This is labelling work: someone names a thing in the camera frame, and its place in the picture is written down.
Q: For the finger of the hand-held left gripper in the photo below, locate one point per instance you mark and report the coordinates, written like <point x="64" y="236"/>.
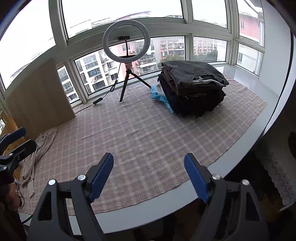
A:
<point x="16" y="134"/>
<point x="24" y="148"/>

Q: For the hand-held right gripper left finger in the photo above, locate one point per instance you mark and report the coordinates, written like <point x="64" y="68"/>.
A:
<point x="103" y="172"/>

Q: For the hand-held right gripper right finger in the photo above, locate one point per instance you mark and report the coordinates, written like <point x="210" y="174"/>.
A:
<point x="196" y="176"/>

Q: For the beige garment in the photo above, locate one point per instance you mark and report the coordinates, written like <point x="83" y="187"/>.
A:
<point x="38" y="153"/>

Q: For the wooden board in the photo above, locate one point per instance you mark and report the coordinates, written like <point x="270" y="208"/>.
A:
<point x="38" y="92"/>

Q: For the pink plaid blanket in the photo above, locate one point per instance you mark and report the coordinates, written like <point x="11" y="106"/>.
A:
<point x="138" y="139"/>

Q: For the black folded garment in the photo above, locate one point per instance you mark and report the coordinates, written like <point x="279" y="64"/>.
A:
<point x="194" y="102"/>

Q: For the white lace cloth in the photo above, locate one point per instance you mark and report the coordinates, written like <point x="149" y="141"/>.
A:
<point x="276" y="166"/>

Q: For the light blue folded garment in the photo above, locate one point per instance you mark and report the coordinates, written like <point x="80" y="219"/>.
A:
<point x="160" y="96"/>

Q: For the brown folded garment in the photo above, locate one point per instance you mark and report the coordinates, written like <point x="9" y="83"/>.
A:
<point x="170" y="84"/>

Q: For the black tripod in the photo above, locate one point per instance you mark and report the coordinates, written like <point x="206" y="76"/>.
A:
<point x="129" y="78"/>

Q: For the dark grey folded shirt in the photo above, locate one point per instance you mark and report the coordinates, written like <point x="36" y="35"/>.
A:
<point x="194" y="73"/>

